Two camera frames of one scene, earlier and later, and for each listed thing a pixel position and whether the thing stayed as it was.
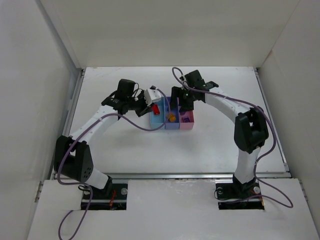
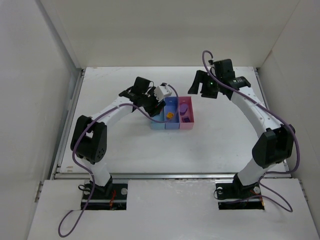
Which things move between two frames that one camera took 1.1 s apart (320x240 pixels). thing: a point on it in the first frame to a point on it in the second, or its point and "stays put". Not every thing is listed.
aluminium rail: x=171 y=176 stays put
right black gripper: x=185 y=97 to x=207 y=87
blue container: x=174 y=125 stays put
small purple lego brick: x=186 y=119 stays put
